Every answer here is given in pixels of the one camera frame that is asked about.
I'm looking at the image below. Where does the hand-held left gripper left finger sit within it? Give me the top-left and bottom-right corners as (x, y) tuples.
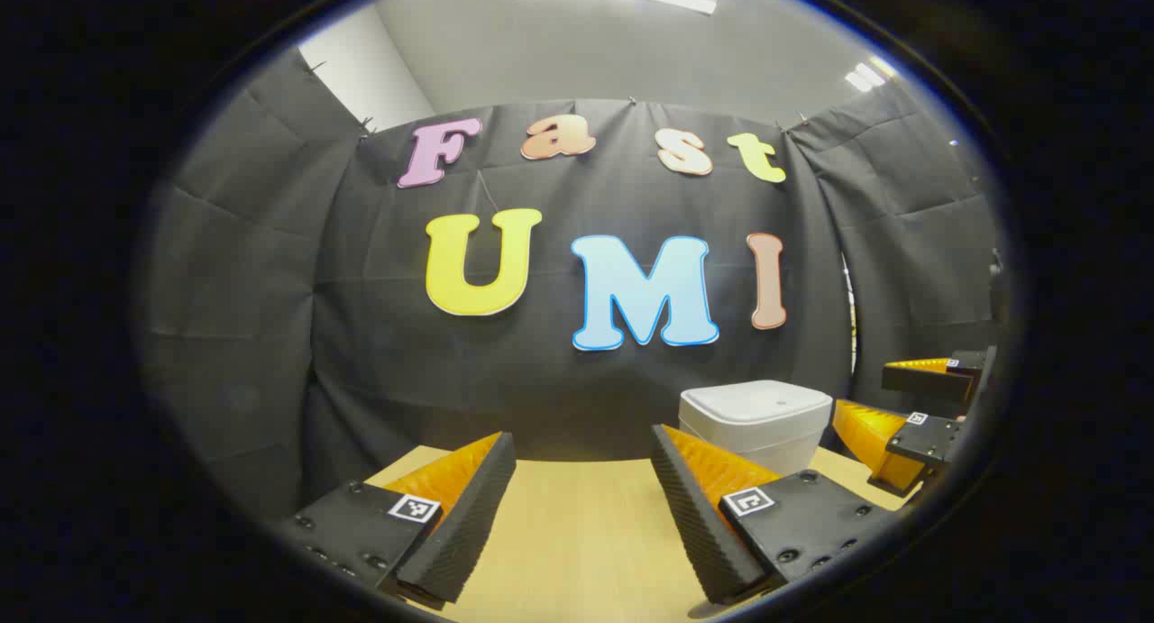
(270, 431), (517, 610)

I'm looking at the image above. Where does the grey desktop garbage bin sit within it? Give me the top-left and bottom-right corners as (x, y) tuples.
(678, 380), (834, 478)

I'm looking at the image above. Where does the small ceiling light panel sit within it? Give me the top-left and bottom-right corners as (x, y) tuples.
(845, 58), (900, 93)

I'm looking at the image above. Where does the wooden desktop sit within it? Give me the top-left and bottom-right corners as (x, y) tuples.
(365, 443), (922, 623)

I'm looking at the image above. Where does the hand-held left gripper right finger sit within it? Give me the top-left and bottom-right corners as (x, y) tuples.
(650, 424), (902, 606)

